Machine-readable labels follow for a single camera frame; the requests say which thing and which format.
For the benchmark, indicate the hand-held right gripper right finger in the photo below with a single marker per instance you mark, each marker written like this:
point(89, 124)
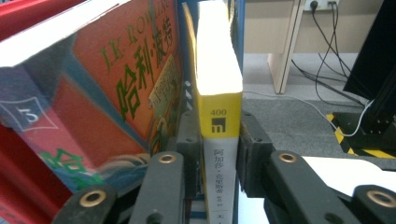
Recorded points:
point(253, 149)

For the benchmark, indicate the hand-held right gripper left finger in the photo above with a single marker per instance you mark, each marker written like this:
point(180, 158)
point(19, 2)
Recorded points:
point(188, 146)

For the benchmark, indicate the yellow book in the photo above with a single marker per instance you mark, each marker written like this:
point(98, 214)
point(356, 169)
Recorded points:
point(218, 77)

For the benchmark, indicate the teal book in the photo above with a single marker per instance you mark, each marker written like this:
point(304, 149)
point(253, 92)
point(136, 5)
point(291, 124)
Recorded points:
point(102, 93)

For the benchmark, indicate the blue file rack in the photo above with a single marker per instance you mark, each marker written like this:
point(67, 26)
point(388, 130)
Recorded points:
point(239, 31)

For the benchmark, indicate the red book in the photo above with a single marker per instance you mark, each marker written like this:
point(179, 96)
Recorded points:
point(25, 186)

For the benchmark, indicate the stand base with hazard tape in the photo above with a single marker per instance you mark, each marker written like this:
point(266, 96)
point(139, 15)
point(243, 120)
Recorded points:
point(370, 133)

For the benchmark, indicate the beige wooden desk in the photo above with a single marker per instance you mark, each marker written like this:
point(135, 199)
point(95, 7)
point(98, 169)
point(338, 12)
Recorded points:
point(274, 28)

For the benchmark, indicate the white wall socket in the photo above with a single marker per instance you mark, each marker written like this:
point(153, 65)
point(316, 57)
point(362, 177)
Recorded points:
point(320, 3)

